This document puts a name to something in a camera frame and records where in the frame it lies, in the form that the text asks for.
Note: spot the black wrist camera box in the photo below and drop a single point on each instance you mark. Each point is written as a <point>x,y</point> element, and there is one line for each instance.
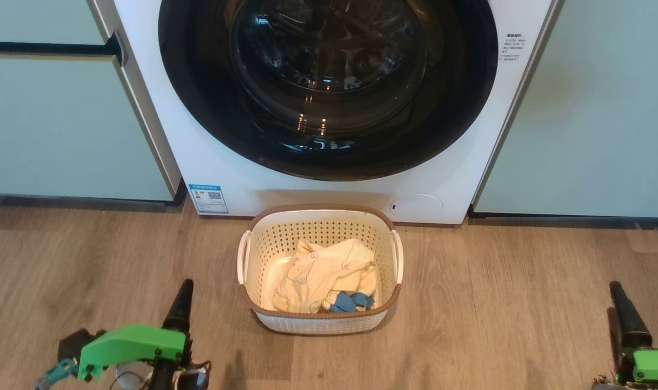
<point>74,344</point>

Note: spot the small printed text label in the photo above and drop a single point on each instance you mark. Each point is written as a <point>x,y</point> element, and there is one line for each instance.
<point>512,47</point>

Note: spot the blue energy label sticker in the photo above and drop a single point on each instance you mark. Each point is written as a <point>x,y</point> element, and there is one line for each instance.
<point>210,199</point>

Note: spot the black cabinet plinth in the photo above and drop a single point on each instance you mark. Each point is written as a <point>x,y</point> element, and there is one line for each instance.
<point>63,199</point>
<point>578,221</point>

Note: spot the white front-load washing machine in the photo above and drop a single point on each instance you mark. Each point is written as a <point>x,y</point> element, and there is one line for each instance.
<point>155,135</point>

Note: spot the plain pale green cabinet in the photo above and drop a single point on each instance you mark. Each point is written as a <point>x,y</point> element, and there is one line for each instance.
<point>600,108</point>

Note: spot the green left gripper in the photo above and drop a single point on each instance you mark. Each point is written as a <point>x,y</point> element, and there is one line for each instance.
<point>134,344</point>

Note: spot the dark round glass washer door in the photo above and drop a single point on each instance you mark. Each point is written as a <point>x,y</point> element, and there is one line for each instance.
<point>329,81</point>

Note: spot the cream yellow garment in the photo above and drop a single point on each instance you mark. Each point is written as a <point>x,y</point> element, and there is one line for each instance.
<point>313,271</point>

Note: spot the round white filter cover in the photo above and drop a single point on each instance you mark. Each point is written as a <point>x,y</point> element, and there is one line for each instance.
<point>417,207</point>

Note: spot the blue garment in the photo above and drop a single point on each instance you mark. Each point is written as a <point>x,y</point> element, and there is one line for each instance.
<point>345,302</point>

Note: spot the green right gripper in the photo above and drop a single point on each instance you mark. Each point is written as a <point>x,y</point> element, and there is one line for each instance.
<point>657,367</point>

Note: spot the cream perforated laundry basket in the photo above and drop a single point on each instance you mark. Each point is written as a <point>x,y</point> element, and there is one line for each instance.
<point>318,324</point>

